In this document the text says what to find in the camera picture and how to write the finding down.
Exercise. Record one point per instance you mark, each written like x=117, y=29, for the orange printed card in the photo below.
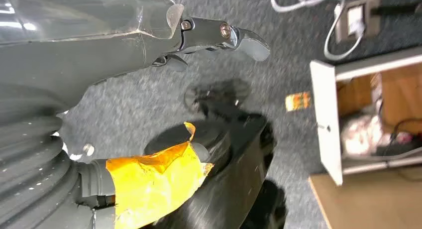
x=298, y=101

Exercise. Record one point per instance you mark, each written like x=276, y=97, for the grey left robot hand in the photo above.
x=82, y=56

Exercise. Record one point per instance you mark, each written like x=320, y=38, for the brass floor socket box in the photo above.
x=373, y=23

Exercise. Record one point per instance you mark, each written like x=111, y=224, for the crumpled pale plastic bag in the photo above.
x=362, y=135

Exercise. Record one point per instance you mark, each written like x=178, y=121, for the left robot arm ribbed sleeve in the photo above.
x=29, y=174

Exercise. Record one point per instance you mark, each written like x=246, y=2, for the yellow tape wrap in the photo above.
x=155, y=188

